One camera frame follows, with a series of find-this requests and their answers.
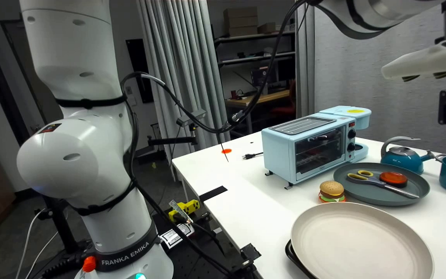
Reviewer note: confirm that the metal storage shelf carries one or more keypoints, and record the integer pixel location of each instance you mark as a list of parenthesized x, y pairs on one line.
[(256, 37)]

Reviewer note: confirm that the yellow clamp tool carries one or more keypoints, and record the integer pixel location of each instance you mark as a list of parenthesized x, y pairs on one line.
[(185, 209)]

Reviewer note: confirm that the cardboard box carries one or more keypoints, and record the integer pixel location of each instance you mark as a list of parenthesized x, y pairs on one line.
[(240, 20)]

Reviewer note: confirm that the beige round plate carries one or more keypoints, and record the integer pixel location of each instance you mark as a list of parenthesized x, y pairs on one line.
[(357, 242)]

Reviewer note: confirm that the grey curtain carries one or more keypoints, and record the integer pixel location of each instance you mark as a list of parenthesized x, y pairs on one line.
[(182, 51)]

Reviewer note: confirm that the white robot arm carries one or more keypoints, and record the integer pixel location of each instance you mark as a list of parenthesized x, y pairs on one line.
[(78, 155)]

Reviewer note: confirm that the small orange disc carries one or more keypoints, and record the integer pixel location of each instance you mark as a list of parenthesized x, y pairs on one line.
[(227, 150)]

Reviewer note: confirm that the toy burger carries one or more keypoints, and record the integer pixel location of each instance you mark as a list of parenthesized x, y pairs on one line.
[(332, 191)]

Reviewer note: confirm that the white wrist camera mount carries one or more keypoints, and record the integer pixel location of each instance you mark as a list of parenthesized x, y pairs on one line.
[(425, 59)]

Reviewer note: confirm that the grey round plate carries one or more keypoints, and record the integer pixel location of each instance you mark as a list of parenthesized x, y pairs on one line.
[(372, 194)]

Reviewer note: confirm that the black tape strip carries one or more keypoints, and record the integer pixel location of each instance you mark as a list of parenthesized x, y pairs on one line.
[(213, 192), (251, 253)]

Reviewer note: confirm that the black scale base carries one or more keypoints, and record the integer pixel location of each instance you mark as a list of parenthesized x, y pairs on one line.
[(292, 254)]

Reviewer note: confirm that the red round toy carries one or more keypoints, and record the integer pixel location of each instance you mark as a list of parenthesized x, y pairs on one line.
[(394, 178)]

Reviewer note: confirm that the wooden desk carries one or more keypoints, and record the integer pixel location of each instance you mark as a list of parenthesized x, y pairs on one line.
[(259, 98)]

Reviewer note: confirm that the teal kettle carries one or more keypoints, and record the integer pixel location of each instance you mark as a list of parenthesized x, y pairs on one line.
[(403, 157)]

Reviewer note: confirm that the light blue toaster oven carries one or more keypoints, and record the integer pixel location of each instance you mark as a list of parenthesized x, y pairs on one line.
[(285, 149)]

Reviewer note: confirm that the white bottle orange cap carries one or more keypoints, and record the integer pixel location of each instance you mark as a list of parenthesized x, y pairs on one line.
[(89, 265)]

